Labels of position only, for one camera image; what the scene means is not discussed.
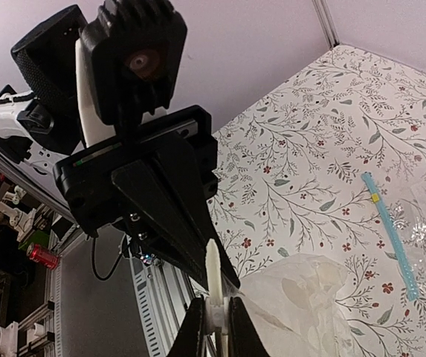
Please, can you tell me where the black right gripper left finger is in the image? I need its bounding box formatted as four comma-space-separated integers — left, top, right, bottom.
167, 297, 206, 357

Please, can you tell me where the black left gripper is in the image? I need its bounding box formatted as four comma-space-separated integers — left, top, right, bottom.
54, 106, 240, 288

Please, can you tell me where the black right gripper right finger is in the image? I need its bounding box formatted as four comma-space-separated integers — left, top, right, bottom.
228, 297, 269, 357

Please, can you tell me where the frosted white zip top bag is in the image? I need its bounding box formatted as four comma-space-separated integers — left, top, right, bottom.
205, 240, 359, 356

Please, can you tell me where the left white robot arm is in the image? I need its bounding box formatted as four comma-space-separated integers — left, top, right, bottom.
0, 1, 219, 287

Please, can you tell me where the clear bag with blue zipper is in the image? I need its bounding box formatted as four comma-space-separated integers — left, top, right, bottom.
360, 113, 426, 304

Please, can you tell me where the floral patterned table mat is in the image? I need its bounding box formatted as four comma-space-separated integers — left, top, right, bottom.
208, 45, 426, 356

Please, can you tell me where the red soda can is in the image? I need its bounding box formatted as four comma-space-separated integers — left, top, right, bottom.
26, 243, 59, 270

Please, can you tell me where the aluminium front rail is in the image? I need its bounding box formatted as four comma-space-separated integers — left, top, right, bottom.
0, 133, 213, 357

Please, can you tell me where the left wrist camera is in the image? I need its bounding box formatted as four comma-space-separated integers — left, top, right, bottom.
75, 1, 187, 147

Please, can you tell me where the left aluminium corner post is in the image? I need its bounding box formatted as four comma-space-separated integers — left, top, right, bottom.
312, 0, 340, 49

